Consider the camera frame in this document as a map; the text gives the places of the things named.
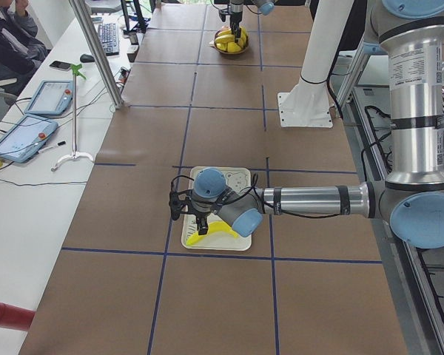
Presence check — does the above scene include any blue teach pendant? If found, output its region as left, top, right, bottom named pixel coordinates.
left=0, top=114, right=58, bottom=163
left=24, top=80, right=73, bottom=115

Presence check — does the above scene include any black smartphone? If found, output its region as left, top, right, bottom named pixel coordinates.
left=50, top=61, right=71, bottom=71

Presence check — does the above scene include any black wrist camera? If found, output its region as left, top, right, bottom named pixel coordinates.
left=169, top=191, right=186, bottom=221

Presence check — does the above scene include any deep yellow banana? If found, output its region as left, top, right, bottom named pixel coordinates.
left=239, top=29, right=249, bottom=49

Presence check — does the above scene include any black keyboard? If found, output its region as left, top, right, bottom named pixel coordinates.
left=97, top=23, right=120, bottom=55

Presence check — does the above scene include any near blue teach pendant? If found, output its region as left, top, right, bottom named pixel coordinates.
left=0, top=114, right=58, bottom=163

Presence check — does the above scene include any black marker pen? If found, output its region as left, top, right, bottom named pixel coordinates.
left=38, top=141, right=67, bottom=154

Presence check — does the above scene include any seated person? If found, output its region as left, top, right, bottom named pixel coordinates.
left=0, top=0, right=48, bottom=95

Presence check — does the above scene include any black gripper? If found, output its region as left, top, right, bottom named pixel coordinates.
left=229, top=3, right=243, bottom=40
left=185, top=197, right=214, bottom=235

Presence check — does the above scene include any white stand with green clip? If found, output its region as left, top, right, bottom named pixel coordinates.
left=51, top=64, right=94, bottom=172

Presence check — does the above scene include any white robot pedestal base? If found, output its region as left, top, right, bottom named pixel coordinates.
left=277, top=0, right=354, bottom=128

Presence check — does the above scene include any long yellow banana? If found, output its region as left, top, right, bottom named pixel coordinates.
left=214, top=30, right=235, bottom=44

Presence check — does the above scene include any white rectangular bear tray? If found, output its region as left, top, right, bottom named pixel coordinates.
left=181, top=166, right=262, bottom=251

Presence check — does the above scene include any far blue teach pendant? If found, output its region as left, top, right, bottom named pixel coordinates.
left=24, top=80, right=73, bottom=115

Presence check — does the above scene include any brown wicker fruit basket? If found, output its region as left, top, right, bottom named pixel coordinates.
left=211, top=27, right=249, bottom=55

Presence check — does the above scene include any black computer mouse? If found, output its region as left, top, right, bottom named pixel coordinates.
left=80, top=54, right=95, bottom=63

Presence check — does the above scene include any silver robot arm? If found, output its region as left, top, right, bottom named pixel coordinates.
left=169, top=1, right=444, bottom=249
left=218, top=0, right=319, bottom=40

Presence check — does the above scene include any aluminium frame post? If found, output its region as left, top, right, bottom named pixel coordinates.
left=69, top=0, right=123, bottom=109

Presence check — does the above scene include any bright yellow-green banana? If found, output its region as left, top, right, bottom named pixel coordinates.
left=186, top=221, right=239, bottom=246

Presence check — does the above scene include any red cylinder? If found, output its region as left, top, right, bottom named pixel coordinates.
left=0, top=302, right=36, bottom=331

